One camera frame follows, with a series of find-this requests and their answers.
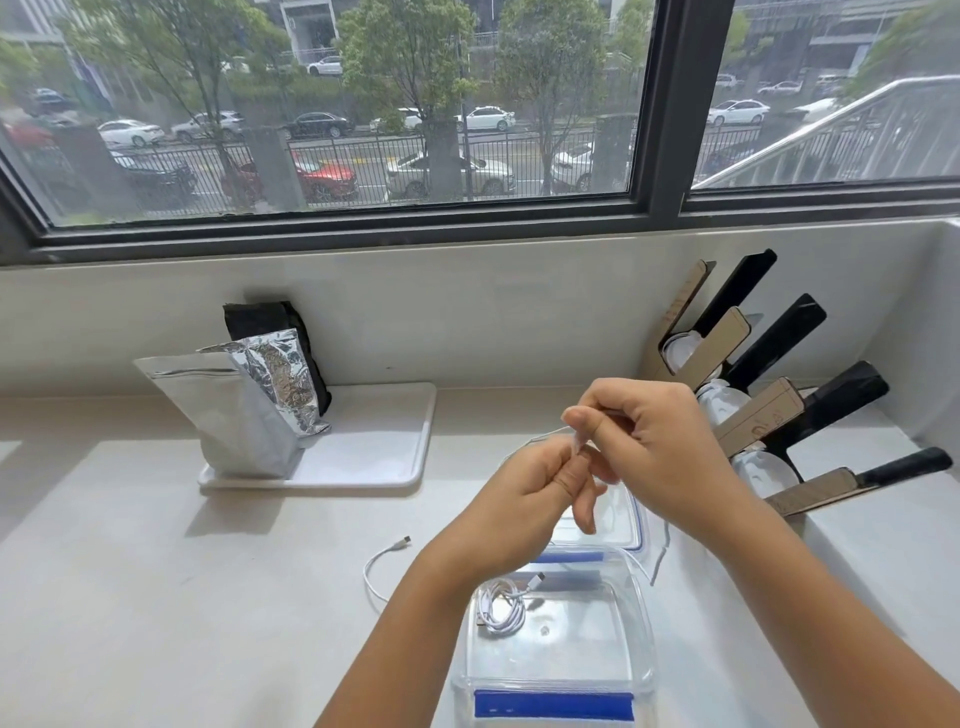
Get person's right hand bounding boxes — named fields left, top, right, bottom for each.
left=560, top=377, right=759, bottom=545

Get person's left hand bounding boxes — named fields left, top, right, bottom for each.
left=416, top=437, right=607, bottom=586

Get white USB cable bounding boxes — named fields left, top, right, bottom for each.
left=363, top=535, right=414, bottom=607
left=508, top=422, right=674, bottom=588
left=476, top=571, right=547, bottom=639

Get clear container lid blue seal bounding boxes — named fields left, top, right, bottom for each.
left=524, top=442, right=650, bottom=558

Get clear plastic container blue clips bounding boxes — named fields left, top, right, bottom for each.
left=449, top=545, right=660, bottom=725

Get person's left forearm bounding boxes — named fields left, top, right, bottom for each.
left=313, top=551, right=481, bottom=728

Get person's right forearm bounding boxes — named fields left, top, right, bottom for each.
left=697, top=498, right=960, bottom=728

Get white cup lid stack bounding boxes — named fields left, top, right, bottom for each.
left=693, top=378, right=751, bottom=429
left=731, top=446, right=800, bottom=500
left=663, top=332, right=705, bottom=374

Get cardboard cup dispenser rack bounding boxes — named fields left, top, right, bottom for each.
left=637, top=248, right=954, bottom=519

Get white rectangular tray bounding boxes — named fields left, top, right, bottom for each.
left=197, top=381, right=438, bottom=490

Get silver foil bag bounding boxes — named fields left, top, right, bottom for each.
left=133, top=327, right=333, bottom=479

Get black bag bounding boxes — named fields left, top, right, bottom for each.
left=222, top=301, right=333, bottom=416

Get beige car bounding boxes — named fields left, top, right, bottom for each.
left=384, top=149, right=517, bottom=200

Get white stair railing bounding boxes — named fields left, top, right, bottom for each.
left=691, top=72, right=960, bottom=189

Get red car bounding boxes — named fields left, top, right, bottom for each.
left=221, top=149, right=360, bottom=205

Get black window frame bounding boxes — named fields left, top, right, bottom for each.
left=0, top=0, right=960, bottom=268

